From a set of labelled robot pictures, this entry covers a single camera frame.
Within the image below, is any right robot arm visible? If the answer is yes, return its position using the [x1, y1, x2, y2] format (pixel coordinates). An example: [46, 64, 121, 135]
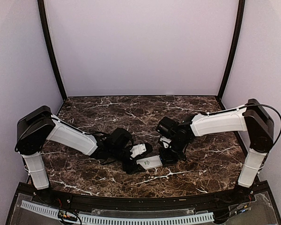
[156, 98, 279, 203]

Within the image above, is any left black frame post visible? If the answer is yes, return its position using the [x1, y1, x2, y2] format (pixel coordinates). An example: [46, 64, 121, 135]
[37, 0, 67, 102]

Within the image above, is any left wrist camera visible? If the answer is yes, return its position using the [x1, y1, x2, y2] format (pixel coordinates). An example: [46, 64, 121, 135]
[130, 143, 153, 158]

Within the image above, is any right black frame post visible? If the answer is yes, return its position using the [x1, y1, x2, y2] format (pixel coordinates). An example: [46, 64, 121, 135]
[216, 0, 245, 102]

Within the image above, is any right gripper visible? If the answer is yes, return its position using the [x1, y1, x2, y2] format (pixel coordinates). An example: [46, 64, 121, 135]
[158, 137, 188, 167]

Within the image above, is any black frame post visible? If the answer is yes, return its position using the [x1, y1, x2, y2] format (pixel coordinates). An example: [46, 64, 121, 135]
[216, 0, 245, 102]
[37, 0, 67, 102]

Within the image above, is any white remote control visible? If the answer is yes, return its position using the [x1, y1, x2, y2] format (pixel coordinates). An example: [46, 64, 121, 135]
[136, 155, 163, 170]

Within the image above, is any white cable duct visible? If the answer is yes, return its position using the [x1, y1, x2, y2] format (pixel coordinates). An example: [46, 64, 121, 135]
[21, 200, 214, 225]

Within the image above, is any black front rail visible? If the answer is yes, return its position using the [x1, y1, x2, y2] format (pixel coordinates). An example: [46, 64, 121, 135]
[18, 181, 270, 213]

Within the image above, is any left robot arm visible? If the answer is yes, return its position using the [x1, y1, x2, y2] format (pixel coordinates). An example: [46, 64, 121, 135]
[15, 105, 144, 204]

